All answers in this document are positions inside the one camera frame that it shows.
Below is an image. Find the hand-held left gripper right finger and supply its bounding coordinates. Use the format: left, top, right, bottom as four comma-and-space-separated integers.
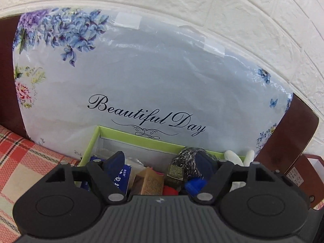
194, 152, 286, 204

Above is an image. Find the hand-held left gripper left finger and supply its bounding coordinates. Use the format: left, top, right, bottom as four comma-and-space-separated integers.
38, 151, 127, 204

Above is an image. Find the small blue box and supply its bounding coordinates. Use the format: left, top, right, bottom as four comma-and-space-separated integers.
82, 156, 133, 194

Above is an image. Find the steel wool scrubber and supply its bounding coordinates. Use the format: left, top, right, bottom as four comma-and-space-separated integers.
172, 147, 219, 180

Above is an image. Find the blue plastic case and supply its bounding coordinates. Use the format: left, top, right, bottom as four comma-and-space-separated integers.
184, 178, 207, 196

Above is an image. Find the white and pink rubber glove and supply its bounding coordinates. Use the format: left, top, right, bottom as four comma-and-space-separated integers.
224, 150, 256, 190

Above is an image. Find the light green box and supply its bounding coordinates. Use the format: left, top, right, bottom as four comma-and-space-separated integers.
77, 125, 254, 195

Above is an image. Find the brown kraft box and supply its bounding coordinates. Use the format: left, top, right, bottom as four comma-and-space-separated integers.
132, 167, 166, 196

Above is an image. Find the brown headboard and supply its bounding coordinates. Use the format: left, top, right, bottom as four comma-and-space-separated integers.
0, 15, 320, 175

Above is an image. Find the floral plastic package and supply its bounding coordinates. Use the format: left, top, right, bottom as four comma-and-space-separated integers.
12, 7, 294, 160

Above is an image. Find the plaid blanket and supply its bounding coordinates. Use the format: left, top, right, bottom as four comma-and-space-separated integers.
0, 125, 84, 243

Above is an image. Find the brown cardboard box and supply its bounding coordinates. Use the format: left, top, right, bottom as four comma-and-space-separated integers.
275, 154, 324, 209

